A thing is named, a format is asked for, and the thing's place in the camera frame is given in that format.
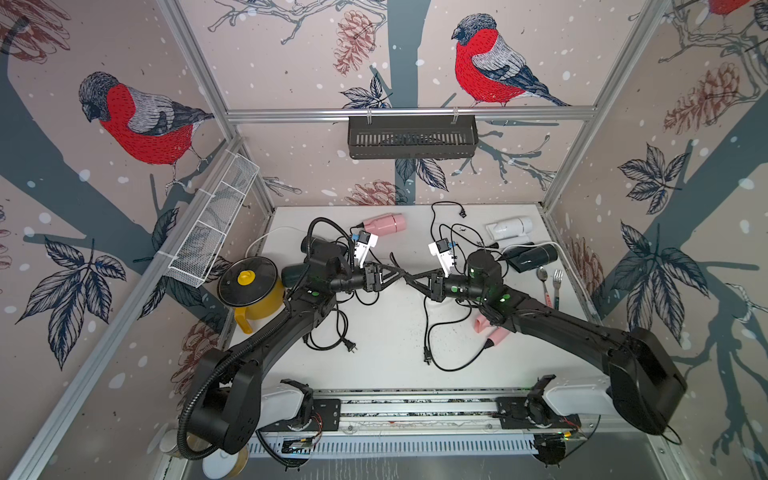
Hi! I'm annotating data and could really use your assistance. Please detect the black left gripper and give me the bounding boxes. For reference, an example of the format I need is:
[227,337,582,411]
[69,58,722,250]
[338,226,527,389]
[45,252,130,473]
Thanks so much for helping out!
[327,261,403,295]

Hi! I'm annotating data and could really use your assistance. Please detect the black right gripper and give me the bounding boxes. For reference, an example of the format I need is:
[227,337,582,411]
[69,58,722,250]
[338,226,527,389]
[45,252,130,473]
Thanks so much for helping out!
[408,267,490,304]

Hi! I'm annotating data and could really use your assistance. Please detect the black cord of pink dryer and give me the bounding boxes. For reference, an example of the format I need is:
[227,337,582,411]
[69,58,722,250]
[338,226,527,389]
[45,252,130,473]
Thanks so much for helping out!
[335,221,367,253]

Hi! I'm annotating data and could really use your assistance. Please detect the pink hair dryer near arm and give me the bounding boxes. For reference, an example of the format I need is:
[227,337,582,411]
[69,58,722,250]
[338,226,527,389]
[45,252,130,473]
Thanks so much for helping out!
[473,314,510,351]

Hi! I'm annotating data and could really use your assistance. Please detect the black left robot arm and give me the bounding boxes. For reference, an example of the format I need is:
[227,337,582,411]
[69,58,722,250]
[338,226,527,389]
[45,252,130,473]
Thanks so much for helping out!
[176,237,406,460]

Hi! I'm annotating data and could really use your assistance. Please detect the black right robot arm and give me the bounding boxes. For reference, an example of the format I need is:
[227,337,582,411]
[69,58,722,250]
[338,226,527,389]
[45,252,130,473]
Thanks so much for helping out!
[404,250,687,435]

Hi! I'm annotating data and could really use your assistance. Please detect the pink folding hair dryer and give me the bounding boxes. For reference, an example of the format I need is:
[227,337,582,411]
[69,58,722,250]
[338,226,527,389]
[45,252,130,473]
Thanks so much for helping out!
[363,213,407,236]

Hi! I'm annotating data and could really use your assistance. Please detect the dark green small hair dryer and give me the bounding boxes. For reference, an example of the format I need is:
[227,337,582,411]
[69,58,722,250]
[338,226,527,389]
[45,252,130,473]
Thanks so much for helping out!
[300,235,327,255]

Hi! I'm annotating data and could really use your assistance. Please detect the green copper long hair dryer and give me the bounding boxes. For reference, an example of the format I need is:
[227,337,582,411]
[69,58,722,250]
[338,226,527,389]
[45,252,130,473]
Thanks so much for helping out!
[281,263,310,289]

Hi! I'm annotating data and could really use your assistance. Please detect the dark green folding hair dryer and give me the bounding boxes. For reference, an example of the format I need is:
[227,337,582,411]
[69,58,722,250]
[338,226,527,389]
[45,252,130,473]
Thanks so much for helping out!
[501,244,559,273]

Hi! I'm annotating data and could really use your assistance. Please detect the white folding hair dryer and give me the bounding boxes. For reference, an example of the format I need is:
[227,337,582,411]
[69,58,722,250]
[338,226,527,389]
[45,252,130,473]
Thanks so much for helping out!
[485,216,533,241]

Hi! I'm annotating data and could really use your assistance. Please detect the yellow pot with glass lid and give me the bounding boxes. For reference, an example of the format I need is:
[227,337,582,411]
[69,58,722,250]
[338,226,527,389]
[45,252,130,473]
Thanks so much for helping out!
[217,256,284,335]

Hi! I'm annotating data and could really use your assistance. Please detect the white lidded tin can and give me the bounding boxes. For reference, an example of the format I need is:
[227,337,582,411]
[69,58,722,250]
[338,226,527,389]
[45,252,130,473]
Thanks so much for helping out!
[202,447,249,480]

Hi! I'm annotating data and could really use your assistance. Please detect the glass jar with lid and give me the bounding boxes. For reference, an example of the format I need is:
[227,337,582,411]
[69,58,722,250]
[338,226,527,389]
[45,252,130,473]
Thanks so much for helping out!
[158,429,182,458]

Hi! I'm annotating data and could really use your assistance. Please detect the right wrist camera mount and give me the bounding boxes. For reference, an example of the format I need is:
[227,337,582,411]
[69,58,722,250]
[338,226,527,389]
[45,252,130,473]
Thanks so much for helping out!
[428,238,455,277]

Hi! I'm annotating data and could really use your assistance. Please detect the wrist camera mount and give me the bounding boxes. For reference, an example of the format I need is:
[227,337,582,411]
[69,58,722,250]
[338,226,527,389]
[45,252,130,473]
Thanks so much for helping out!
[353,230,378,267]
[428,238,455,277]

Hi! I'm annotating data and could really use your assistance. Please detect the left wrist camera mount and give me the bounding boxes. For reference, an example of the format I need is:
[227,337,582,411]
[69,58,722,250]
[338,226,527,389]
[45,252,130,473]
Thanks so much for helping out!
[353,230,378,267]

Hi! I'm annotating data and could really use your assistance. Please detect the black cord of near dryer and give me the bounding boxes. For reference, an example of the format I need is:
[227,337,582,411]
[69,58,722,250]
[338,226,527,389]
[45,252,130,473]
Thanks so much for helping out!
[422,293,488,373]

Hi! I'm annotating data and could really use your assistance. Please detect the black cord of long dryer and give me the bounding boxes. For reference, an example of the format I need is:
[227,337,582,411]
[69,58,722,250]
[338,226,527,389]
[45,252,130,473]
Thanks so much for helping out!
[302,299,358,354]

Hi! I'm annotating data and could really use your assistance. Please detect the silver spoon pink handle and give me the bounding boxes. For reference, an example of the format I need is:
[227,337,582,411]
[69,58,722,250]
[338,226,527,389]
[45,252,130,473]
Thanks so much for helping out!
[536,266,553,308]

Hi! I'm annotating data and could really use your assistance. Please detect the silver fork dark handle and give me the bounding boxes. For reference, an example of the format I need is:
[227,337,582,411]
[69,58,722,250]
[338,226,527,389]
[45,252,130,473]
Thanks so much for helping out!
[553,269,564,310]

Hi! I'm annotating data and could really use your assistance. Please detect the black hanging wall basket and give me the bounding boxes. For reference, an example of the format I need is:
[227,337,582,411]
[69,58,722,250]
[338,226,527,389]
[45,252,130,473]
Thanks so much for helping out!
[347,115,479,160]

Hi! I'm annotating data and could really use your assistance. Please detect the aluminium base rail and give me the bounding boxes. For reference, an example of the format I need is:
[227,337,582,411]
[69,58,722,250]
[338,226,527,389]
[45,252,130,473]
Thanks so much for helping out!
[213,384,601,463]

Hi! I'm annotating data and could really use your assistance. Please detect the white wire basket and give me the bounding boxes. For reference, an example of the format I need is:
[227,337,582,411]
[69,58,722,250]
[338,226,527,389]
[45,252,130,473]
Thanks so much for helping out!
[164,150,259,288]

